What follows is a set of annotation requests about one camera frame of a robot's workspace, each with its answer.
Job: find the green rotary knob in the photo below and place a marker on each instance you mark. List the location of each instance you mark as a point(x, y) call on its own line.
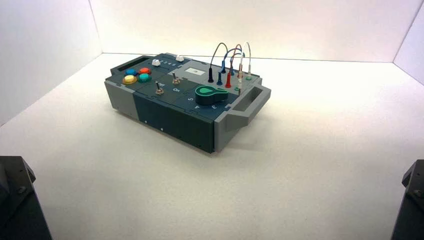
point(210, 94)

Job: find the green push button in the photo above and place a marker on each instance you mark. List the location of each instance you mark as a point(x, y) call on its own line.
point(143, 78)

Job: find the blue push button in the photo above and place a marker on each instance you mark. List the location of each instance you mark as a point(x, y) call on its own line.
point(131, 72)

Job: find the silver toggle switch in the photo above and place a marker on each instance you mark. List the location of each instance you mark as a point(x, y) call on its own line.
point(175, 80)
point(159, 90)

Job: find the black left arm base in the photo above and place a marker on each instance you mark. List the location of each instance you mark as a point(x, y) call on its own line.
point(16, 205)

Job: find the white slider knob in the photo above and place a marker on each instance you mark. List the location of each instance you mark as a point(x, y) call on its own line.
point(155, 62)
point(180, 58)

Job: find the yellow push button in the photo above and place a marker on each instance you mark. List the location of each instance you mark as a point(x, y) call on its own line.
point(129, 79)

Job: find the red push button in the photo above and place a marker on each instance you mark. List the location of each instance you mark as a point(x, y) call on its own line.
point(144, 70)

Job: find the grey and teal task box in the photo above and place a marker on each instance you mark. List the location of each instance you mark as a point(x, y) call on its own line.
point(172, 122)

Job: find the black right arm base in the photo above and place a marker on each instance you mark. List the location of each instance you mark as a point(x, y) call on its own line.
point(412, 205)

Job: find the white display screen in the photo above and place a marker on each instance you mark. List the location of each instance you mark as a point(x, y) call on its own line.
point(194, 70)

